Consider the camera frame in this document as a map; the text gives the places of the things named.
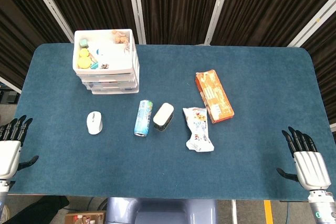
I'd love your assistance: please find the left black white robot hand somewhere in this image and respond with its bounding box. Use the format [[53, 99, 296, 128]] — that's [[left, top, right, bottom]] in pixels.
[[0, 115, 39, 182]]

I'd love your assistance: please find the white partition frame post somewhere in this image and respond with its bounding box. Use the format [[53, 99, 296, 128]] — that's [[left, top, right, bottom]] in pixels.
[[125, 0, 147, 45], [287, 0, 336, 48], [0, 76, 22, 94], [204, 0, 234, 46], [25, 0, 75, 43]]

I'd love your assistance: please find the white plastic drawer organizer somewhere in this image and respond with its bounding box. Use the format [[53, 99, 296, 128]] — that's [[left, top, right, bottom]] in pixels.
[[72, 29, 140, 95]]

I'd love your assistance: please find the white crumpled snack bag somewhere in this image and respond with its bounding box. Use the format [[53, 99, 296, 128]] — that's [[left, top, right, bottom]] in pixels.
[[182, 106, 215, 153]]

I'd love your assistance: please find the grey-blue robot torso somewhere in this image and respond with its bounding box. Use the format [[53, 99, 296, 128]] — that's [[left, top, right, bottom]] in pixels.
[[104, 197, 218, 224]]

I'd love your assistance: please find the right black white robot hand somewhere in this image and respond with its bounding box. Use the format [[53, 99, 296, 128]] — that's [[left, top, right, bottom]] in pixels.
[[276, 126, 332, 190]]

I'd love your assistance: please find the clear plastic drawer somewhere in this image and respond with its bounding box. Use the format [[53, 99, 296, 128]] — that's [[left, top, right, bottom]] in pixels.
[[76, 73, 138, 82], [82, 80, 139, 90]]

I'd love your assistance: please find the brown cardboard box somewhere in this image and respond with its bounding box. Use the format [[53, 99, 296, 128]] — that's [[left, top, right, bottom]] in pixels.
[[65, 211, 106, 224]]

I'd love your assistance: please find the dark luncheon meat tin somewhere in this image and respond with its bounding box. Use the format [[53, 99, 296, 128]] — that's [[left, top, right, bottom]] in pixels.
[[153, 102, 174, 132]]

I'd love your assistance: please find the blue felt table cover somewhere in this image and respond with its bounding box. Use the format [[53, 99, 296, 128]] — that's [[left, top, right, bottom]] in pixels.
[[0, 42, 333, 201]]

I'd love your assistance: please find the orange cracker box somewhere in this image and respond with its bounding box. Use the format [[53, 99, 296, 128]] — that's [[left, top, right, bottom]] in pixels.
[[195, 69, 235, 124]]

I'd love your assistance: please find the black fabric bag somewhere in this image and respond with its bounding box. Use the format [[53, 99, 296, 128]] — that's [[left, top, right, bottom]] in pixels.
[[5, 195, 70, 224]]

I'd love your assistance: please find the clear drawer with marker pen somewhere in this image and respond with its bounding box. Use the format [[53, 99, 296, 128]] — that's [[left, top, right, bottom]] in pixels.
[[90, 87, 140, 95]]

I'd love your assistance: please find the white computer mouse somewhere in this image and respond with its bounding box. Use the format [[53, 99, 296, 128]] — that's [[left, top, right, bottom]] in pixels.
[[86, 111, 103, 135]]

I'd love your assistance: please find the brown teddy bear toy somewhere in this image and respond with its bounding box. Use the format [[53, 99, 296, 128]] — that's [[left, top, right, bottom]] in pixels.
[[112, 30, 130, 44]]

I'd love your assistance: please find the blue beverage can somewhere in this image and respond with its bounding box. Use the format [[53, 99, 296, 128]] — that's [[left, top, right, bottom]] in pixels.
[[133, 99, 154, 137]]

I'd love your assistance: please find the yellow rubber duck toy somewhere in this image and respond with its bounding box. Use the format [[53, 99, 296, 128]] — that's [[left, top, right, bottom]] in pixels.
[[77, 48, 91, 69]]

